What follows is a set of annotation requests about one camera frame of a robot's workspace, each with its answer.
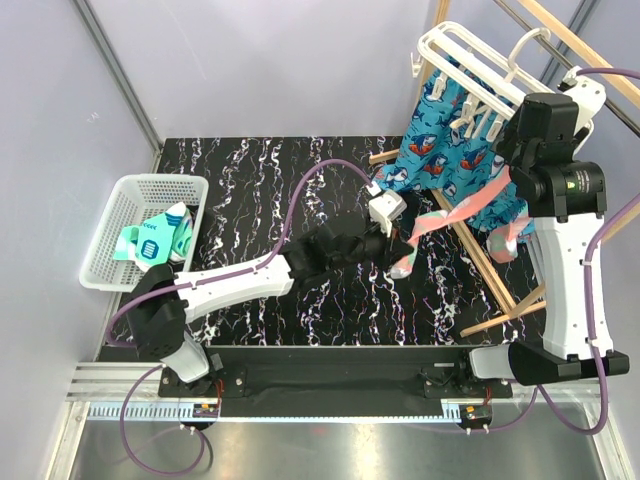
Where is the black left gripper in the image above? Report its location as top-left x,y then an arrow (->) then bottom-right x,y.
329,214 -> 413,274

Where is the pink sock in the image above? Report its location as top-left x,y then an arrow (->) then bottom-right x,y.
486,216 -> 533,264
389,169 -> 510,279

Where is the mint green sock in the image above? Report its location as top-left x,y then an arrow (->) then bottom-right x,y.
112,225 -> 141,261
135,202 -> 193,268

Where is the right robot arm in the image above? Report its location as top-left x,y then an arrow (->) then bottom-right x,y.
453,86 -> 630,397

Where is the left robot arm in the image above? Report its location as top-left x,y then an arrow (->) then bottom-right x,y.
124,216 -> 414,396

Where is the white clip sock hanger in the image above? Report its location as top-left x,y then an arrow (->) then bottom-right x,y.
412,21 -> 551,143

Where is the blue shark sock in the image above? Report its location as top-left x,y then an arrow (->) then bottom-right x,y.
437,78 -> 528,232
373,71 -> 470,192

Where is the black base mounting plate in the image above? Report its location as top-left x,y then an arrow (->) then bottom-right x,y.
162,346 -> 515,396

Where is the white plastic basket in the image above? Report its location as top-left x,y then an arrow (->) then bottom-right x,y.
79,174 -> 209,293

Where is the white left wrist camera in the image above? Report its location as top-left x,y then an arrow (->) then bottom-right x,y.
366,184 -> 407,238

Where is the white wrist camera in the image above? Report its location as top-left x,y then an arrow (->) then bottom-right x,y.
558,66 -> 607,133
366,184 -> 407,238

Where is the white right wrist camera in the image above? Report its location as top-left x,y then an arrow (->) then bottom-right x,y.
558,66 -> 607,133

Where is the wooden drying rack frame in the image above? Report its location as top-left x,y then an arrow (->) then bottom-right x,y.
373,21 -> 610,348

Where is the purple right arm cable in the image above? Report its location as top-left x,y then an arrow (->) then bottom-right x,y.
537,66 -> 640,435

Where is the aluminium rail with cable duct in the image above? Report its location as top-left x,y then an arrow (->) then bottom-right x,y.
64,362 -> 611,426

